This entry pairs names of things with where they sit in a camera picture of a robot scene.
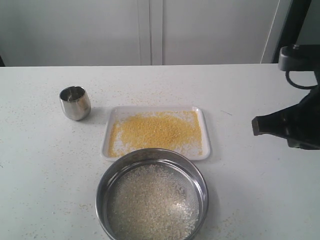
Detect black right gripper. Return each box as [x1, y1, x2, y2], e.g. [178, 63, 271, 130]
[251, 86, 320, 150]

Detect yellow millet grains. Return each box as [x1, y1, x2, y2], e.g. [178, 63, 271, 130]
[107, 110, 203, 158]

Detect round stainless steel sieve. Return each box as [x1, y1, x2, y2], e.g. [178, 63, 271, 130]
[95, 148, 209, 240]

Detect white rice grains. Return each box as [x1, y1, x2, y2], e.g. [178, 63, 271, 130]
[107, 164, 199, 240]

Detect stainless steel cup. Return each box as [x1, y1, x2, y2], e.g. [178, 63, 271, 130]
[59, 86, 91, 121]

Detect white plastic tray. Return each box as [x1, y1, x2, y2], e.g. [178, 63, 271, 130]
[101, 105, 211, 162]

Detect white cabinet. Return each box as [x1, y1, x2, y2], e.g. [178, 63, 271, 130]
[0, 0, 291, 67]

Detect black right camera cable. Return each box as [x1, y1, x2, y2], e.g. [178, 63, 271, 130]
[284, 70, 320, 90]

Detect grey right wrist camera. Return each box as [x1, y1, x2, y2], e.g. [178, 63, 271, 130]
[278, 44, 320, 72]

